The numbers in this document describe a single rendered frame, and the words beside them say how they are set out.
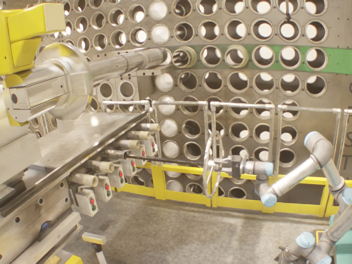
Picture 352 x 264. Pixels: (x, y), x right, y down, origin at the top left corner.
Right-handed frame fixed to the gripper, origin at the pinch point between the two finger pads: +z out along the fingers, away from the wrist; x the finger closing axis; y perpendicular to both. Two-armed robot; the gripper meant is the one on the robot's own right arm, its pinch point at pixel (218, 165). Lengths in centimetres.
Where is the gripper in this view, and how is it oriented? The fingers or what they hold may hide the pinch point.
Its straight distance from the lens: 155.4
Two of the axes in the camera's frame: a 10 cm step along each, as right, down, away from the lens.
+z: -9.3, -0.6, 3.6
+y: -3.2, 6.1, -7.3
